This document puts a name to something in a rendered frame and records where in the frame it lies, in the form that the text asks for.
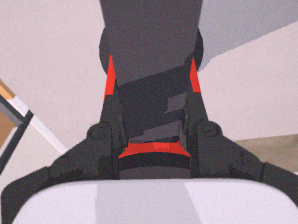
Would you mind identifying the dark grey round disk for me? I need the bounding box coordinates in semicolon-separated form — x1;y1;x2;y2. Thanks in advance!
99;27;204;75

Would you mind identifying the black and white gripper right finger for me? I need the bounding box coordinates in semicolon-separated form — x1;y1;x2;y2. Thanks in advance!
179;78;298;208

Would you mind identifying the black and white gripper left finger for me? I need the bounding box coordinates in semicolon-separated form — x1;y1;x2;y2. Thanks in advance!
0;78;129;224

